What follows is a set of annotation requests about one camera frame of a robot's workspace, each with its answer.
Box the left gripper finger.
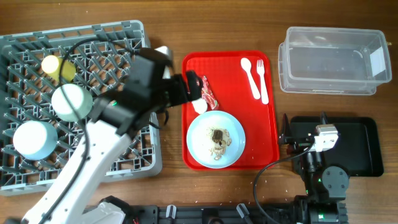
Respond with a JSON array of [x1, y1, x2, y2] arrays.
[[156, 108, 169, 126], [186, 70, 203, 101]]

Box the red snack wrapper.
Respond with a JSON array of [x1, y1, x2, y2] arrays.
[[201, 76, 219, 110]]

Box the white napkin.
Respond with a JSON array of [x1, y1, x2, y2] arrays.
[[192, 98, 208, 114]]

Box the white plastic spoon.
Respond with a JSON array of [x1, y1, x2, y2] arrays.
[[241, 57, 261, 100]]

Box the light blue plate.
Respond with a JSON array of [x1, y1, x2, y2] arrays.
[[185, 111, 246, 169]]

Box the white plastic fork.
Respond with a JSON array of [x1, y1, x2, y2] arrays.
[[256, 59, 269, 105]]

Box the mint green bowl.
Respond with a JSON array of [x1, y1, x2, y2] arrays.
[[51, 83, 93, 122]]

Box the yellow plastic cup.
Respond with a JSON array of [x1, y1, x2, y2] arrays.
[[41, 55, 76, 82]]

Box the light blue bowl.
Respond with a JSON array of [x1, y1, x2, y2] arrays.
[[13, 121, 58, 161]]

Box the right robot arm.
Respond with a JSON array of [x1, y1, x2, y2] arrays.
[[278, 113, 349, 223]]

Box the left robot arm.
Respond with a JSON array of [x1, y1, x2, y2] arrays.
[[21, 48, 203, 223]]

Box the grey dishwasher rack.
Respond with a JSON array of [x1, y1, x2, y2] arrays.
[[1, 20, 150, 196]]

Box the black plastic tray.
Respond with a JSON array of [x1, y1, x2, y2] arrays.
[[289, 116, 384, 177]]

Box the red plastic tray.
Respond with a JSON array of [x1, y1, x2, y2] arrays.
[[182, 50, 279, 170]]

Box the clear plastic bin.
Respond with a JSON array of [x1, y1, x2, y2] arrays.
[[278, 27, 392, 96]]

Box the food scraps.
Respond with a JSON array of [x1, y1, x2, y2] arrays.
[[209, 128, 232, 161]]

